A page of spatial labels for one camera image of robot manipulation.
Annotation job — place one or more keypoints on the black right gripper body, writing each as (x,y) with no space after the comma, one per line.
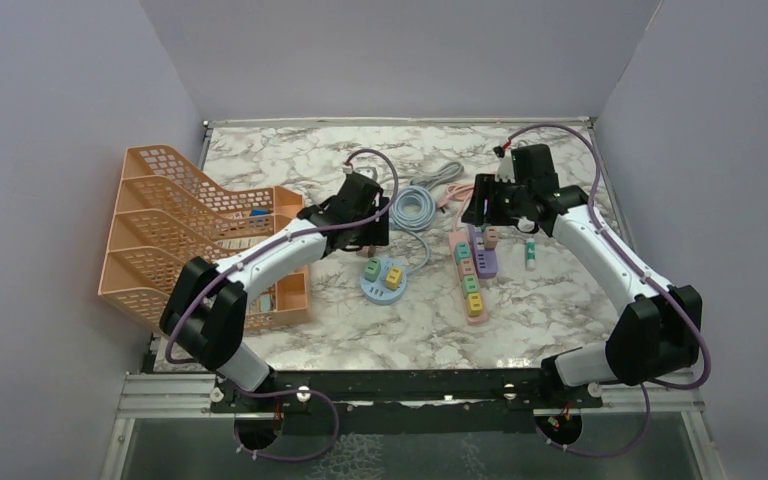
(505,202)

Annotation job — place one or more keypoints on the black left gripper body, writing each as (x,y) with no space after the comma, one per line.
(371,232)

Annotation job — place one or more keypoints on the green charger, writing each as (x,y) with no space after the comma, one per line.
(372,270)

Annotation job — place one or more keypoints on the yellow olive charger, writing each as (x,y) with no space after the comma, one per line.
(474,304)
(394,278)

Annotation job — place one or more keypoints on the brown pink small charger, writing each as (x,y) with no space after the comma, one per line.
(367,251)

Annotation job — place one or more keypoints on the pink charger adapter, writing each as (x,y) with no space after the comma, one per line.
(466,267)

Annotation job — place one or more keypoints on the green charger adapter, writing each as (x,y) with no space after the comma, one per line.
(470,285)

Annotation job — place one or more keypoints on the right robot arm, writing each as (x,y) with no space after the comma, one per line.
(658,330)

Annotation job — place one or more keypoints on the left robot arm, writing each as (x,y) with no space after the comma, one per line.
(204,317)

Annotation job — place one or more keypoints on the white green glue stick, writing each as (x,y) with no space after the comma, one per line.
(530,254)

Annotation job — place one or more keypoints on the purple power strip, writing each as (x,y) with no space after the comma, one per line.
(485,261)

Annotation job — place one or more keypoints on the pink power strip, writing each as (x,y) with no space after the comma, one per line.
(458,236)

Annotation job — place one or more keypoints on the blue round power socket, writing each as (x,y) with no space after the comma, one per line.
(376,292)

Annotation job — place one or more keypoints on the orange plastic file organizer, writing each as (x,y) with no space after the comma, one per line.
(167,212)

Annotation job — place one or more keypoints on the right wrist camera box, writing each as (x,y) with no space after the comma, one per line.
(505,172)

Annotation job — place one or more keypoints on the black metal base rail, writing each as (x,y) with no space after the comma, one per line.
(393,402)

